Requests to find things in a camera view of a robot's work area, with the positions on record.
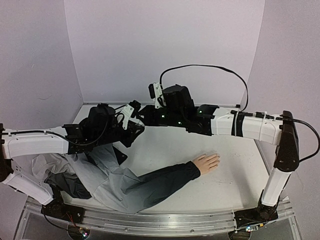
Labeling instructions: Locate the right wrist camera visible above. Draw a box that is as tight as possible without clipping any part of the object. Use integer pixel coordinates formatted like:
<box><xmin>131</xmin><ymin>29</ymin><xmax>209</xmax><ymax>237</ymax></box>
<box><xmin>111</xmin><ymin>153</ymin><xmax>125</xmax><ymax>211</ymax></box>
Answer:
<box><xmin>148</xmin><ymin>82</ymin><xmax>166</xmax><ymax>109</ymax></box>

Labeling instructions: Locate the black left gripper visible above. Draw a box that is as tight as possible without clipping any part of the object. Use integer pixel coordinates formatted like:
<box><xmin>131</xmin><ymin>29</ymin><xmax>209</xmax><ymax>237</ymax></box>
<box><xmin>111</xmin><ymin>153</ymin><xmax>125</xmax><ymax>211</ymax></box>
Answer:
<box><xmin>94</xmin><ymin>118</ymin><xmax>144</xmax><ymax>149</ymax></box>

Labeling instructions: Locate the mannequin hand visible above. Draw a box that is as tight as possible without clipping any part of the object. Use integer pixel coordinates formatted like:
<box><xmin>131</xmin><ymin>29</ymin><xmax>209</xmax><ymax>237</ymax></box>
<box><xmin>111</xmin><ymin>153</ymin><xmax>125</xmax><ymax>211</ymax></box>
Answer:
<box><xmin>192</xmin><ymin>153</ymin><xmax>220</xmax><ymax>175</ymax></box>

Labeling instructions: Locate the black right camera cable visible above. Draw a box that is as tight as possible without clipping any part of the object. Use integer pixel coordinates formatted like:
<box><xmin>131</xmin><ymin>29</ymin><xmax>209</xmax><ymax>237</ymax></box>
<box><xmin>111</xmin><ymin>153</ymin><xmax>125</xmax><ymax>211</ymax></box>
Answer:
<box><xmin>159</xmin><ymin>64</ymin><xmax>249</xmax><ymax>112</ymax></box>

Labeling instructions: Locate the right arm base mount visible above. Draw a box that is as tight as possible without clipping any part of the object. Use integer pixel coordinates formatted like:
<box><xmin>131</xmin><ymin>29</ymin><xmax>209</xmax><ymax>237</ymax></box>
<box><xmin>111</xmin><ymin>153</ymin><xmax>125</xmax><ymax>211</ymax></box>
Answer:
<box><xmin>234</xmin><ymin>190</ymin><xmax>280</xmax><ymax>230</ymax></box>

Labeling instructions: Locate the aluminium right table rail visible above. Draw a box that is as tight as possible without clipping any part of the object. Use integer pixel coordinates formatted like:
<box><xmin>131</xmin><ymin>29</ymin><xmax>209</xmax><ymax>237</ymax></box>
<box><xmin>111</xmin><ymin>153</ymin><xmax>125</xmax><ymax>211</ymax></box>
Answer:
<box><xmin>254</xmin><ymin>139</ymin><xmax>271</xmax><ymax>180</ymax></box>

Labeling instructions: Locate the grey black jacket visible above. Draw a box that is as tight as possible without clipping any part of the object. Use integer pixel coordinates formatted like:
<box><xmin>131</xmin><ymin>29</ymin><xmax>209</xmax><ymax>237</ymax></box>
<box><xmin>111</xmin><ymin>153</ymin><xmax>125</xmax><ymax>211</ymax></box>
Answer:
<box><xmin>31</xmin><ymin>144</ymin><xmax>201</xmax><ymax>214</ymax></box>

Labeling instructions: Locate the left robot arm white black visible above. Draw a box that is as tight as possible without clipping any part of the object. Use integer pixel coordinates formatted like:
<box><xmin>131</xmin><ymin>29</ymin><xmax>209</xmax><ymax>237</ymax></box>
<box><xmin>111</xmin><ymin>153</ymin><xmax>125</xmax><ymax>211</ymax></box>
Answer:
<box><xmin>0</xmin><ymin>100</ymin><xmax>144</xmax><ymax>219</ymax></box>

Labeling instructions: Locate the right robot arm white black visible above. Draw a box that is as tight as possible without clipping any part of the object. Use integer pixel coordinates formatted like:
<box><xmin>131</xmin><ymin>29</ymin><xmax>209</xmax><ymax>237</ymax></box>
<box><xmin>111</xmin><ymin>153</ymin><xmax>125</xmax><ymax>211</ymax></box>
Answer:
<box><xmin>136</xmin><ymin>83</ymin><xmax>300</xmax><ymax>207</ymax></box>

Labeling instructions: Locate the aluminium front rail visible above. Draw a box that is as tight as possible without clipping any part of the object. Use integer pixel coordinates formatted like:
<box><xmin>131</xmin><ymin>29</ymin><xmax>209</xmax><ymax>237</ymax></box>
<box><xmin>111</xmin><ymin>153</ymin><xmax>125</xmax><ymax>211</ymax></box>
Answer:
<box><xmin>76</xmin><ymin>207</ymin><xmax>237</xmax><ymax>237</ymax></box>

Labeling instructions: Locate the aluminium table rail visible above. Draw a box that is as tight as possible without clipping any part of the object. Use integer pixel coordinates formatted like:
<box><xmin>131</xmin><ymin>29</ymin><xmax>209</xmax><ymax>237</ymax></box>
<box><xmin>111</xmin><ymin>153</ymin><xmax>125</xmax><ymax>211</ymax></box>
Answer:
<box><xmin>254</xmin><ymin>139</ymin><xmax>271</xmax><ymax>180</ymax></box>
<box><xmin>83</xmin><ymin>102</ymin><xmax>238</xmax><ymax>109</ymax></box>

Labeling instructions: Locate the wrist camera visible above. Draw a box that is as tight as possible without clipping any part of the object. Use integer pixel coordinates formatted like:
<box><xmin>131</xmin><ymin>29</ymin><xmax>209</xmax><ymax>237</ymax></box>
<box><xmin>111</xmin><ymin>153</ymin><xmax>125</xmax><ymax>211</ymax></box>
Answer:
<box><xmin>148</xmin><ymin>82</ymin><xmax>166</xmax><ymax>109</ymax></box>
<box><xmin>120</xmin><ymin>100</ymin><xmax>141</xmax><ymax>130</ymax></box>

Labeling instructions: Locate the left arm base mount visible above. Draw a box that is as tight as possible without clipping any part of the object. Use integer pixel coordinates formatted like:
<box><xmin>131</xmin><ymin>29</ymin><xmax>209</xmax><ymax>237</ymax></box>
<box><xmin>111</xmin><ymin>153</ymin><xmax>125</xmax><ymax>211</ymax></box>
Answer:
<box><xmin>41</xmin><ymin>189</ymin><xmax>91</xmax><ymax>240</ymax></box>

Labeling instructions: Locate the aluminium back table rail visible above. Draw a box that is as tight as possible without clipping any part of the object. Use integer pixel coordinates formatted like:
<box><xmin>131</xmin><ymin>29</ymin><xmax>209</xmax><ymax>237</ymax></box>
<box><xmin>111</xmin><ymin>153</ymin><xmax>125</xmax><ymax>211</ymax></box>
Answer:
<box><xmin>83</xmin><ymin>102</ymin><xmax>238</xmax><ymax>109</ymax></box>

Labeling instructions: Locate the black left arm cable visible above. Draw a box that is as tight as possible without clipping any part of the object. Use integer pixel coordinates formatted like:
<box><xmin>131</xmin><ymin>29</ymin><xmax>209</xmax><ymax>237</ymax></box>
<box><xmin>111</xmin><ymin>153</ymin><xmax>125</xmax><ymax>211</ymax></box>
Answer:
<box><xmin>113</xmin><ymin>107</ymin><xmax>126</xmax><ymax>125</ymax></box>

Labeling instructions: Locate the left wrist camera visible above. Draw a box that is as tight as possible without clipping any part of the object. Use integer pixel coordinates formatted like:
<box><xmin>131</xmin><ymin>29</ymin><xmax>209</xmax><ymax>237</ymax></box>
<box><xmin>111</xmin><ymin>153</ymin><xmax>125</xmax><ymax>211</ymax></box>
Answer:
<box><xmin>120</xmin><ymin>100</ymin><xmax>141</xmax><ymax>130</ymax></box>

